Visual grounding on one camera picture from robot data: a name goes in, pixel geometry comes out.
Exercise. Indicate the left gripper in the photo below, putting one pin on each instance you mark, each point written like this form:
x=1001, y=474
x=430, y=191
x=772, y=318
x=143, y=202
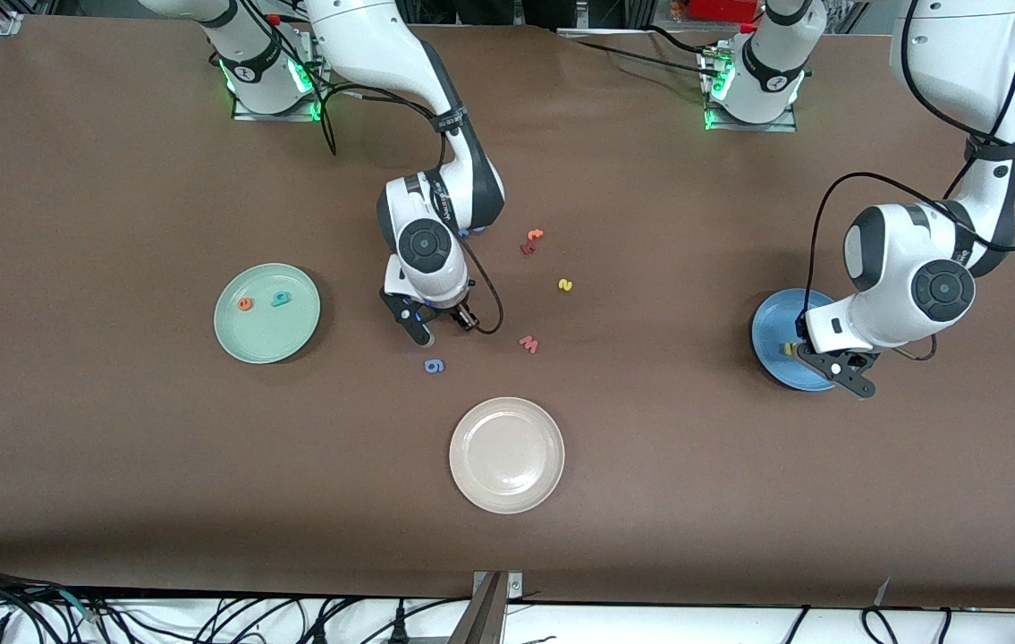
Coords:
x=801, y=330

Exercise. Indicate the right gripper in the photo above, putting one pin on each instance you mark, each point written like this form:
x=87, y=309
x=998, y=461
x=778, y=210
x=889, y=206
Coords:
x=458, y=312

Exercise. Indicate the teal foam letter g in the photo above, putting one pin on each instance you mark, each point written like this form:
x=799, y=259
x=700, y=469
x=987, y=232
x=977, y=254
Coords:
x=280, y=300

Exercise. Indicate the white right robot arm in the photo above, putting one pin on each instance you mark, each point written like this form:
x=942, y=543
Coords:
x=364, y=36

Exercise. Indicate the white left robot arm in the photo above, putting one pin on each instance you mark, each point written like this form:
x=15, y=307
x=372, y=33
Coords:
x=943, y=289

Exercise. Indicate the blue foam letter g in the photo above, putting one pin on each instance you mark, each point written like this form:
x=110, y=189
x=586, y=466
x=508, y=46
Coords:
x=428, y=365

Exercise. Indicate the blue round plate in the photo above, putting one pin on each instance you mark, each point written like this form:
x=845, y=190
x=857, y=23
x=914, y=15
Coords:
x=775, y=326

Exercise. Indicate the pink foam letter w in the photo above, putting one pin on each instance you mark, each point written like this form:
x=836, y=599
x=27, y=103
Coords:
x=529, y=344

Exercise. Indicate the beige round plate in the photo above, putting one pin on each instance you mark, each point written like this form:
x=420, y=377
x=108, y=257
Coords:
x=507, y=455

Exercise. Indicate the green round plate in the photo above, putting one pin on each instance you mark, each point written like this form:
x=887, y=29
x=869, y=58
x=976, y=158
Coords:
x=267, y=340

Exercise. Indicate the white paper scrap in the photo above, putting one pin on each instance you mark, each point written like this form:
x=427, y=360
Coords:
x=881, y=590

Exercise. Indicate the black power plug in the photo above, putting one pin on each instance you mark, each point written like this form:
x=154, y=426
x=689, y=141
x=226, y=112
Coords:
x=399, y=626

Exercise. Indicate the red box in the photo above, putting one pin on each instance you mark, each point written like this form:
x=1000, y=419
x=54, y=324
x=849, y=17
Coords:
x=722, y=9

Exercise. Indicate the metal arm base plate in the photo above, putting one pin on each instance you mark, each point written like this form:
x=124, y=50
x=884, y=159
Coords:
x=248, y=114
x=748, y=128

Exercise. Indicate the aluminium post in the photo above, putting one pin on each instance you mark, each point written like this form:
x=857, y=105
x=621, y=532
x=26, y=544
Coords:
x=489, y=617

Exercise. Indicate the aluminium corner bracket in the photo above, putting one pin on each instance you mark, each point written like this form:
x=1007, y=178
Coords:
x=4, y=25

